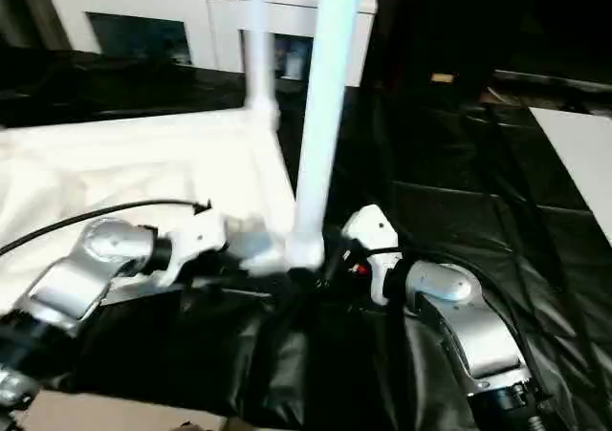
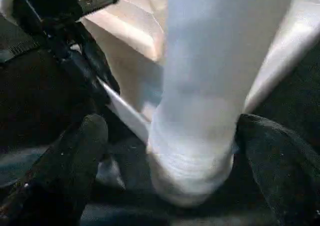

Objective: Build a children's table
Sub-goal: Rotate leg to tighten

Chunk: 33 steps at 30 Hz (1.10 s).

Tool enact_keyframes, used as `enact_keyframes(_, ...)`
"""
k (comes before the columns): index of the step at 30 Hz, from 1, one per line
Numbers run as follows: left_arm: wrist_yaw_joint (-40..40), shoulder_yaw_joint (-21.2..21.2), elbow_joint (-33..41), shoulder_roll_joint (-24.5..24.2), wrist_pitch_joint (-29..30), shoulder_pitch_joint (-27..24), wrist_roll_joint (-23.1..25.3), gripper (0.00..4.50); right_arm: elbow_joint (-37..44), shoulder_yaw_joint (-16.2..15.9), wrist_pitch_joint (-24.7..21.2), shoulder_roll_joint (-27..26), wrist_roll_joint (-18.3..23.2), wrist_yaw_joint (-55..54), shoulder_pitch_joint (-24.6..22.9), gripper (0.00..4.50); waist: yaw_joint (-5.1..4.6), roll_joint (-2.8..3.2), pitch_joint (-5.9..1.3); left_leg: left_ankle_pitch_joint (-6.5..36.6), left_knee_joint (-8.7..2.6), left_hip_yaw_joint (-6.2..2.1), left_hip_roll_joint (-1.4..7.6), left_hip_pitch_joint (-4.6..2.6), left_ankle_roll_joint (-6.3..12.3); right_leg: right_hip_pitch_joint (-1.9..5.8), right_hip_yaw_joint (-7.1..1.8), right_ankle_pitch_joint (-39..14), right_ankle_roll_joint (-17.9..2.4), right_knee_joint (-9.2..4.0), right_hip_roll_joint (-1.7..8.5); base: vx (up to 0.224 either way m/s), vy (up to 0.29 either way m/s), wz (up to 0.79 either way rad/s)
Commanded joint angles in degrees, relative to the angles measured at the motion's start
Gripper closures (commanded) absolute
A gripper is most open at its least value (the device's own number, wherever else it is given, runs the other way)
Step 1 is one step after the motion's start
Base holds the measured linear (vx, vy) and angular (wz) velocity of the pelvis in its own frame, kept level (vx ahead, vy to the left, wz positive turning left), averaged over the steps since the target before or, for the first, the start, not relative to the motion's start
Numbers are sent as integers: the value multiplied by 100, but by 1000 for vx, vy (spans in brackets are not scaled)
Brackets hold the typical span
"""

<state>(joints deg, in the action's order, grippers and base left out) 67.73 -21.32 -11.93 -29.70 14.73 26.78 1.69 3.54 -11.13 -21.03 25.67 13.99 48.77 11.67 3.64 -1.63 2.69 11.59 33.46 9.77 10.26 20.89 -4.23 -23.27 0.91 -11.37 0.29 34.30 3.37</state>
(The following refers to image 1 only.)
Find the white plastic table top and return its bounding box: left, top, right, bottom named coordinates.
left=0, top=104, right=327, bottom=311

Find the white plastic table leg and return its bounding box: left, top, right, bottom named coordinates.
left=240, top=0, right=282, bottom=134
left=285, top=0, right=370, bottom=272

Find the black mat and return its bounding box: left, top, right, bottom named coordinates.
left=0, top=43, right=612, bottom=431

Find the white flat board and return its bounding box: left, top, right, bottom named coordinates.
left=527, top=106, right=612, bottom=244

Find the black cabinet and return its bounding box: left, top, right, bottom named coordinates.
left=361, top=0, right=612, bottom=102

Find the white cabinet with glass doors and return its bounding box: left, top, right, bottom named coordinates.
left=39, top=0, right=380, bottom=89

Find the grey curtain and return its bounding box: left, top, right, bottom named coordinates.
left=0, top=0, right=74, bottom=51

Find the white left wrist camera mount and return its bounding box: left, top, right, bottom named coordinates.
left=161, top=203, right=230, bottom=290

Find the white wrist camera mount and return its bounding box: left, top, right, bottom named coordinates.
left=161, top=203, right=230, bottom=290
left=340, top=204, right=404, bottom=307

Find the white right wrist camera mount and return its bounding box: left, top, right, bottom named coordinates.
left=340, top=204, right=404, bottom=307

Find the black left wrist camera cable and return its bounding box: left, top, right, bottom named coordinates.
left=0, top=198, right=213, bottom=256

